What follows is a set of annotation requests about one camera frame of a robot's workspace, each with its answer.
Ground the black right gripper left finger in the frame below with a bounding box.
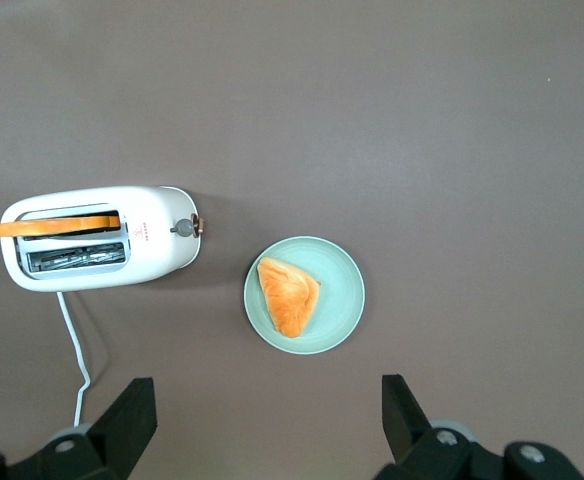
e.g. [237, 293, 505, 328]
[6, 377, 158, 480]

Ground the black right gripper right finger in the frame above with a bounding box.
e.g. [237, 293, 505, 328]
[374, 373, 506, 480]

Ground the white two-slot toaster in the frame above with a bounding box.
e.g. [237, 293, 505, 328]
[0, 185, 208, 294]

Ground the grey toaster lever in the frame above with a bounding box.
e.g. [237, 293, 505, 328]
[170, 213, 207, 239]

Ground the pale green round plate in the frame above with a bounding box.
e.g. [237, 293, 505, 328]
[243, 235, 366, 356]

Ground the triangular golden pastry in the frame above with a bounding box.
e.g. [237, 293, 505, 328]
[256, 256, 322, 339]

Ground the toast slice with orange crust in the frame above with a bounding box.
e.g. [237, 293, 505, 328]
[0, 215, 122, 238]

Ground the white toaster power cable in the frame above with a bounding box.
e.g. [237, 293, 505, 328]
[55, 291, 92, 429]

